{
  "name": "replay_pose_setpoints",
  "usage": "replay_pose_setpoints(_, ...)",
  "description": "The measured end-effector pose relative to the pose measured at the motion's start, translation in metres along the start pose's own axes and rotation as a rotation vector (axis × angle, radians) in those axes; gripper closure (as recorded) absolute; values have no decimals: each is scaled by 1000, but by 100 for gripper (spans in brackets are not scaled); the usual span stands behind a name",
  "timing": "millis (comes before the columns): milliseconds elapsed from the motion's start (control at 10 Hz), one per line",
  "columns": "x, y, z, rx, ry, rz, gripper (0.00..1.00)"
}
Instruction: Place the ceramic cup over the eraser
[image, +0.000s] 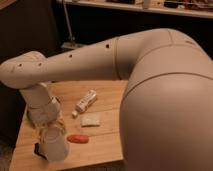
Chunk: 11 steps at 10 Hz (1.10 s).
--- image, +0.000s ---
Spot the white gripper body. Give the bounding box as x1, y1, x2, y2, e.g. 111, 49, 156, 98
26, 98, 66, 134

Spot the white ceramic cup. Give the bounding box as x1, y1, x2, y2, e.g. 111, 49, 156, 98
40, 128, 69, 162

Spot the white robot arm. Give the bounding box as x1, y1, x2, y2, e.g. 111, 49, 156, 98
0, 28, 213, 171

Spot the red orange carrot toy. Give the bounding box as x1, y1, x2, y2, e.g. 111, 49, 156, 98
67, 135, 89, 144

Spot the white folded cloth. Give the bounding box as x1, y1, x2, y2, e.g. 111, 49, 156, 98
81, 114, 100, 127

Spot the white toothpaste tube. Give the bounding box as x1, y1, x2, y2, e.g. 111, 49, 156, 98
72, 90, 97, 118

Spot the metal lamp stand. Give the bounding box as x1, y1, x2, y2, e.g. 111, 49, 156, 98
62, 0, 83, 50

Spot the wooden shelf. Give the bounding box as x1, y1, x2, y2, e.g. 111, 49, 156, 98
56, 0, 213, 19

